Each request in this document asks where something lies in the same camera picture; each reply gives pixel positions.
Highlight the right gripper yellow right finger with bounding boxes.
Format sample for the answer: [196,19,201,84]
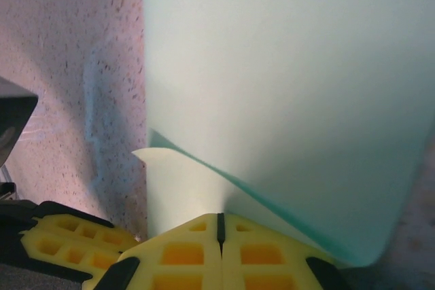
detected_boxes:
[220,213,357,290]

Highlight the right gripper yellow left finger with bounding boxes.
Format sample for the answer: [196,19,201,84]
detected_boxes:
[94,213,222,290]

